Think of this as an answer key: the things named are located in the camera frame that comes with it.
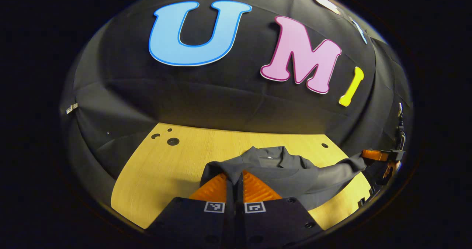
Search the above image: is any grey polo shirt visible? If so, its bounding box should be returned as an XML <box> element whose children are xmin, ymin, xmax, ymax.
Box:
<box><xmin>199</xmin><ymin>146</ymin><xmax>369</xmax><ymax>211</ymax></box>

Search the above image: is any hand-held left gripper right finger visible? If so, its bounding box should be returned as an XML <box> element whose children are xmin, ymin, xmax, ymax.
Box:
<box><xmin>236</xmin><ymin>170</ymin><xmax>325</xmax><ymax>249</ymax></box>

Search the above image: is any black backdrop cloth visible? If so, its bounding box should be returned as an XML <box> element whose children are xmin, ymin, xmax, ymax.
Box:
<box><xmin>60</xmin><ymin>0</ymin><xmax>413</xmax><ymax>212</ymax></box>

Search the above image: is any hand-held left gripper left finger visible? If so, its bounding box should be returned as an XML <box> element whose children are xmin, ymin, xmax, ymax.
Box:
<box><xmin>146</xmin><ymin>173</ymin><xmax>236</xmax><ymax>249</ymax></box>

